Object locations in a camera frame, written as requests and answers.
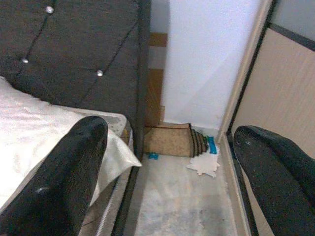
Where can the beige wardrobe black trim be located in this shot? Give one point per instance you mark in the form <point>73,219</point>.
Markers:
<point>278,86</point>

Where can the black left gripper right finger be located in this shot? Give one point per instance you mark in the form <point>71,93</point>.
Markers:
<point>278,184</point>

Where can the white paper scrap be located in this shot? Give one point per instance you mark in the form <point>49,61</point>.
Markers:
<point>204,166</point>

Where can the white printed pillow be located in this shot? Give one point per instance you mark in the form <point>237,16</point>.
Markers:
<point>37,127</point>

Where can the brown cardboard sheet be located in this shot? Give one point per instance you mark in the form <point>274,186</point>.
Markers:
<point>153,98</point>

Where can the small blue toy piece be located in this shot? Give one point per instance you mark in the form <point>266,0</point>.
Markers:
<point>153,156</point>

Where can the dark bed frame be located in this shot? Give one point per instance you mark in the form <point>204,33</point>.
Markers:
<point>125,209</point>

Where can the dark grey tufted headboard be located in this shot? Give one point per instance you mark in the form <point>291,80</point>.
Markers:
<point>73,49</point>

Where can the brown rolled mat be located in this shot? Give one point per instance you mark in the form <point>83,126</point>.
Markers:
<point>169,142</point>

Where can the blue plastic wrapper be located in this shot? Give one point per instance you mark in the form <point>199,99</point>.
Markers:
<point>212,147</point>

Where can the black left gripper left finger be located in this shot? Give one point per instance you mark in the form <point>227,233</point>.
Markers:
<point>61,184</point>

